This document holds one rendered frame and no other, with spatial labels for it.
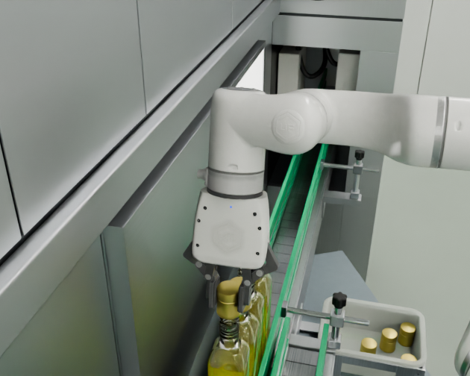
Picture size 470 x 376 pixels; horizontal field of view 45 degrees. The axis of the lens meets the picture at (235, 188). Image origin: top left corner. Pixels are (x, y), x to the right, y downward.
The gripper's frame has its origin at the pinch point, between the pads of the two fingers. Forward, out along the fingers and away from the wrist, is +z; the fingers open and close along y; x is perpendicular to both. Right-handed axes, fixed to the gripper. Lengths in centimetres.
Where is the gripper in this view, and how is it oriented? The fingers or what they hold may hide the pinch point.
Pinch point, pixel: (228, 293)
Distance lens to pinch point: 81.5
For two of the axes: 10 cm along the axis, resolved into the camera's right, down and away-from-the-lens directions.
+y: 9.7, 1.1, -2.0
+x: 2.2, -2.4, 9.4
